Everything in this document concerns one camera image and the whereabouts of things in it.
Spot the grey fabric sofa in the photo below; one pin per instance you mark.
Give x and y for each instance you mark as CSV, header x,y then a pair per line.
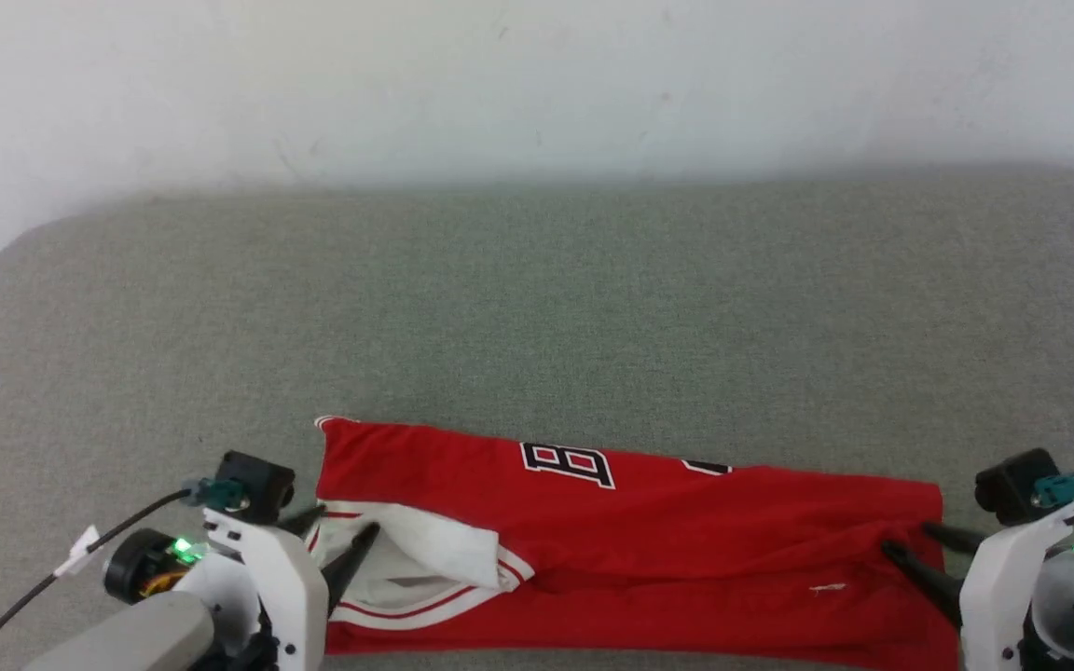
x,y
546,298

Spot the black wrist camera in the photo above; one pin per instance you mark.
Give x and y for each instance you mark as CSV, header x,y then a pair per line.
x,y
1012,485
257,485

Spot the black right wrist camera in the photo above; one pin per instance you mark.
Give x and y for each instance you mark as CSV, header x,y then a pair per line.
x,y
1012,485

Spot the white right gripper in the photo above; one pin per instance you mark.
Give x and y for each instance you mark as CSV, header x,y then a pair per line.
x,y
998,596

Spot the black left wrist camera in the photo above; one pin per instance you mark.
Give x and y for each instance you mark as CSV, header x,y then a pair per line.
x,y
257,485

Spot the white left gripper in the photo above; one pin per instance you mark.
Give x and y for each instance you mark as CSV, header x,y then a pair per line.
x,y
290,596

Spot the red basketball jersey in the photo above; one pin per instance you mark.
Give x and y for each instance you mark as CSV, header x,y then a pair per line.
x,y
649,559

